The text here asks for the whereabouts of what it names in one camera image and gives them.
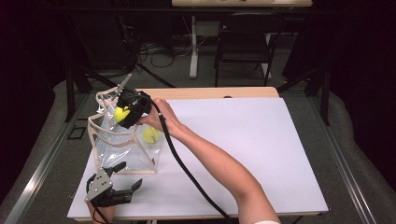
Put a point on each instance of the wooden table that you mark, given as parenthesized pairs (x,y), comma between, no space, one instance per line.
(202,92)

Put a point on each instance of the person's right hand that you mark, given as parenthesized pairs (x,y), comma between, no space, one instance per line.
(152,118)

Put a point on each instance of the black folding chair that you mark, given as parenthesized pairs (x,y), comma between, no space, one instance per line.
(243,46)

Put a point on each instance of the person's left hand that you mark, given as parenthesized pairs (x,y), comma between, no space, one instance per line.
(104,214)

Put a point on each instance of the black metal stand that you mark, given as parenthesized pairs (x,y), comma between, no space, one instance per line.
(326,102)
(70,99)

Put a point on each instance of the white desk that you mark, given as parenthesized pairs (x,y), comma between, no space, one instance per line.
(193,46)

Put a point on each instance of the yellow tennis ball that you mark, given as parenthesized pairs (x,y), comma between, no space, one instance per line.
(151,134)
(120,114)

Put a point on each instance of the silver floor rail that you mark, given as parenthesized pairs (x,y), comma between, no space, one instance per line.
(31,186)
(348,174)

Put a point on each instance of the black curtain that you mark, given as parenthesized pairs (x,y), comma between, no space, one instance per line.
(25,77)
(367,77)

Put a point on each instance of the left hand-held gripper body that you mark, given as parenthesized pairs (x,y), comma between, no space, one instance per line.
(100,185)

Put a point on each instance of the clear plastic bag beige trim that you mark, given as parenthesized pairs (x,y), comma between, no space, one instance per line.
(118,152)

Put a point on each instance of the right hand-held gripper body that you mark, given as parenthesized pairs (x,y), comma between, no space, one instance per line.
(134,99)

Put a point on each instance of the white table mat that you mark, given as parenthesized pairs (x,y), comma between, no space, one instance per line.
(249,140)

